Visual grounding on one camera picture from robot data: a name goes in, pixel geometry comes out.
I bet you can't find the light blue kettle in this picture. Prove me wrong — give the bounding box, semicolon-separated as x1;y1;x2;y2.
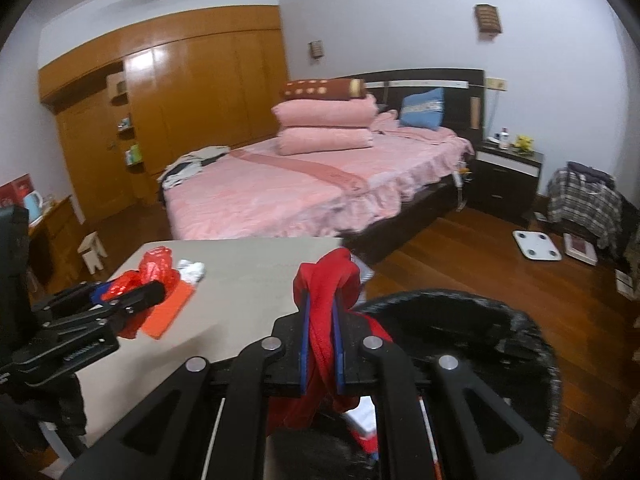
22;191;45;226

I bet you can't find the wooden wardrobe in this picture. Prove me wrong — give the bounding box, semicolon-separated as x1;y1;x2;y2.
39;5;290;222

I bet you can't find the white carton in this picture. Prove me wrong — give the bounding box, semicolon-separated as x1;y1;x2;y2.
615;259;640;302

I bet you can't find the blue cushion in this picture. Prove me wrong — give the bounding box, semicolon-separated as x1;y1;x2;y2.
398;87;446;129

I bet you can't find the white bathroom scale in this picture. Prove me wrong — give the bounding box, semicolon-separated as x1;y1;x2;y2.
512;229;563;262

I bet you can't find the small white stool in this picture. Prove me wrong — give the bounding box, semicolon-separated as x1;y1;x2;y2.
77;232;108;275

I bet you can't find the orange packet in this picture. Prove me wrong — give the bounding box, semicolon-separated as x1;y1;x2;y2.
139;282;196;341

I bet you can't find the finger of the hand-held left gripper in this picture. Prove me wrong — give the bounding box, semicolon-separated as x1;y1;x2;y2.
32;283;115;314
30;281;166;341

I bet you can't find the wooden side cabinet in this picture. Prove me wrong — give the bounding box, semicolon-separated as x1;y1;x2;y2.
27;195;84;292

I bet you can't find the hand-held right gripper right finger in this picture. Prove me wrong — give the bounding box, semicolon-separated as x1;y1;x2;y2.
332;290;581;480

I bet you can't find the wooden door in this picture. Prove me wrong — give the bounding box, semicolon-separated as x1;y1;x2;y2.
56;99;137;222

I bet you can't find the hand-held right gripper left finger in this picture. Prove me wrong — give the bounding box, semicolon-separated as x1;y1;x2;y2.
62;262;314;480

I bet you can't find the brown dotted bolster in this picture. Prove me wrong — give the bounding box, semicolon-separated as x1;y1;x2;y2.
279;78;367;103

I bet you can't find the red box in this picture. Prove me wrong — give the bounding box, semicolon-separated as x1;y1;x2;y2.
0;173;34;209

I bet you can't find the plaid garment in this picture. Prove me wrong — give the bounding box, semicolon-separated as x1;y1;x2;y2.
546;161;624;252

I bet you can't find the dark headboard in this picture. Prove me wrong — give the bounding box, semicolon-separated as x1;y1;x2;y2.
362;68;486;144

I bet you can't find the bed with pink cover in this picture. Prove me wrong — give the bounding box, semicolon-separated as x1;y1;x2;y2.
161;124;477;257

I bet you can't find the white box with blue print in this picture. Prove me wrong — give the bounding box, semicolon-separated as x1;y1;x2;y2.
349;397;377;437

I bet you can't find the red cloth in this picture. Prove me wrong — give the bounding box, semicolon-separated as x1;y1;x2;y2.
267;247;397;433

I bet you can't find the red plastic bag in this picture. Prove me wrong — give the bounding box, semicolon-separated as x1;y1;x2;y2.
104;245;181;341

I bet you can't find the black trash bin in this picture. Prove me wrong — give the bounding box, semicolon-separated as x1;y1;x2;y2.
265;287;562;480

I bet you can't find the pile of clothes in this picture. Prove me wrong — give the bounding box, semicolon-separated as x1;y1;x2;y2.
157;145;231;192

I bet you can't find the white picture frame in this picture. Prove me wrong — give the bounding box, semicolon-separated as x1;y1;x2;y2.
563;232;600;266

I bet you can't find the dark nightstand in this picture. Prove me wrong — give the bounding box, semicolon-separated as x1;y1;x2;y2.
467;140;545;222

